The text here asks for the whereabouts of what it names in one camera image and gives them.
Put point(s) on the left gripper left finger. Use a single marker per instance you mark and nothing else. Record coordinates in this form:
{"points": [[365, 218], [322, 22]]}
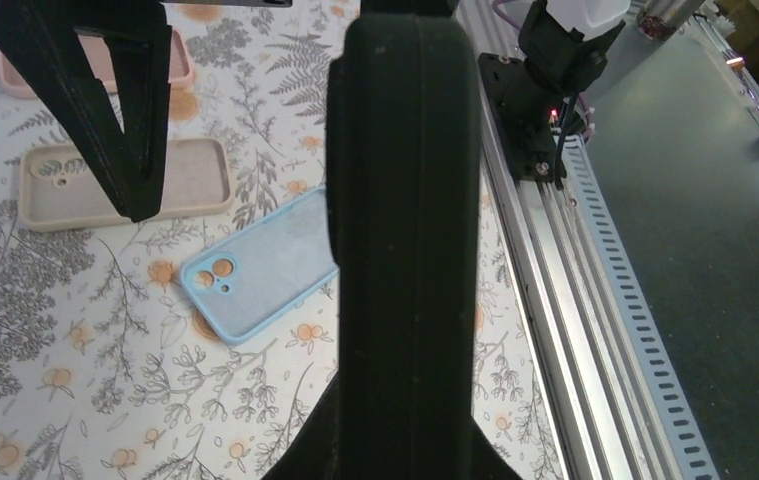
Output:
{"points": [[313, 453]]}

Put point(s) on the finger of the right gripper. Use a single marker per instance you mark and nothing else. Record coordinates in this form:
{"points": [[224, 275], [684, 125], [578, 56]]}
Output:
{"points": [[431, 8], [126, 154]]}

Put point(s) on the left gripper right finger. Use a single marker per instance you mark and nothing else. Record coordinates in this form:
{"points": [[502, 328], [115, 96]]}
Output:
{"points": [[486, 463]]}

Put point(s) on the pink phone case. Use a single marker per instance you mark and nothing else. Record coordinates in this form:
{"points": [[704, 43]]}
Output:
{"points": [[181, 73]]}

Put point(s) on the phone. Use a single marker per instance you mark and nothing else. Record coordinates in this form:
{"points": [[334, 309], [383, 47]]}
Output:
{"points": [[404, 141]]}

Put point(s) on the beige phone case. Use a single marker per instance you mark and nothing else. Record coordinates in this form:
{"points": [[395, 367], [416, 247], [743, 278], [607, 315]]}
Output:
{"points": [[58, 192]]}

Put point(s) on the light-blue phone case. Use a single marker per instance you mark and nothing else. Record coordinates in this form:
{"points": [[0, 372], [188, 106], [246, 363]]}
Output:
{"points": [[254, 276]]}

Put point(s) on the floral patterned mat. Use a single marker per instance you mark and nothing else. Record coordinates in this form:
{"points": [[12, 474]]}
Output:
{"points": [[107, 371]]}

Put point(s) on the aluminium rail frame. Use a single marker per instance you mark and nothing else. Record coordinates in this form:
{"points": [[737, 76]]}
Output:
{"points": [[551, 391]]}

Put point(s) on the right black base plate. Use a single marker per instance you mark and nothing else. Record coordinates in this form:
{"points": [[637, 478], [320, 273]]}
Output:
{"points": [[521, 101]]}

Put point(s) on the perforated cable duct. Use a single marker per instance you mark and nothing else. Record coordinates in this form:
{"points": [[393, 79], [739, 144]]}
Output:
{"points": [[649, 369]]}

